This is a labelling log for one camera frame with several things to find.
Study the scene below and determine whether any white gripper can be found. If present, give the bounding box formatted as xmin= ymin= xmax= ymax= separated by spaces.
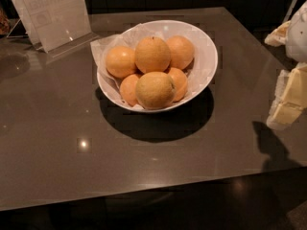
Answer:
xmin=264 ymin=1 xmax=307 ymax=130

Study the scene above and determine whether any white ceramic bowl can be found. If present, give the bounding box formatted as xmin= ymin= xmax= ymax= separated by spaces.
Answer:
xmin=96 ymin=19 xmax=219 ymax=114

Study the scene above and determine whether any back right orange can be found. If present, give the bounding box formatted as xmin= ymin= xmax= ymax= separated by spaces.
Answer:
xmin=166 ymin=35 xmax=195 ymax=70

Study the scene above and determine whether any lower right orange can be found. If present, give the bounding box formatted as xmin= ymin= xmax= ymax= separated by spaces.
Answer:
xmin=167 ymin=67 xmax=188 ymax=102

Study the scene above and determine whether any top centre orange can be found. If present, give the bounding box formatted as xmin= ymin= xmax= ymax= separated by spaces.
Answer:
xmin=135 ymin=36 xmax=171 ymax=74

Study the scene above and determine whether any front yellowish orange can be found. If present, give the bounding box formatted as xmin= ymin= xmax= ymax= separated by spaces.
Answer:
xmin=135 ymin=72 xmax=176 ymax=110

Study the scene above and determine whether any lower left orange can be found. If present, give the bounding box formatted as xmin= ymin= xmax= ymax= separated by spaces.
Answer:
xmin=120 ymin=74 xmax=140 ymax=106

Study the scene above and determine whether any clear acrylic sign holder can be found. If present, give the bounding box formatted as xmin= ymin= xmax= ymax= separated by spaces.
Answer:
xmin=12 ymin=0 xmax=98 ymax=57

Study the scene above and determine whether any brown object at left edge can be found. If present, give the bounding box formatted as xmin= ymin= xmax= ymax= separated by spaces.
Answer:
xmin=0 ymin=8 xmax=11 ymax=35

